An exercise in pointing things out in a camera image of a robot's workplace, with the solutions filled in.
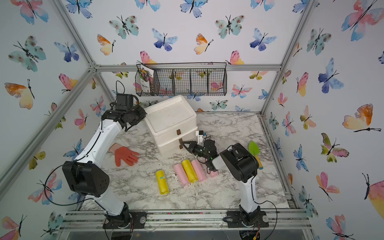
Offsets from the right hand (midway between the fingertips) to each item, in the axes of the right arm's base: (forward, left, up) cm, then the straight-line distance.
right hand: (181, 143), depth 87 cm
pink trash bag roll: (-14, 0, -10) cm, 17 cm away
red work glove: (-4, +37, -9) cm, 38 cm away
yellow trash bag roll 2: (-12, -5, -9) cm, 16 cm away
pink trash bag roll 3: (-14, -19, -9) cm, 25 cm away
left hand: (+11, +19, +14) cm, 26 cm away
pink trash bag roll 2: (-13, -12, -10) cm, 20 cm away
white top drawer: (-2, +11, +6) cm, 12 cm away
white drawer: (-2, +4, -1) cm, 4 cm away
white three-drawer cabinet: (+8, +6, +10) cm, 14 cm away
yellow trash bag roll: (-20, +9, -10) cm, 24 cm away
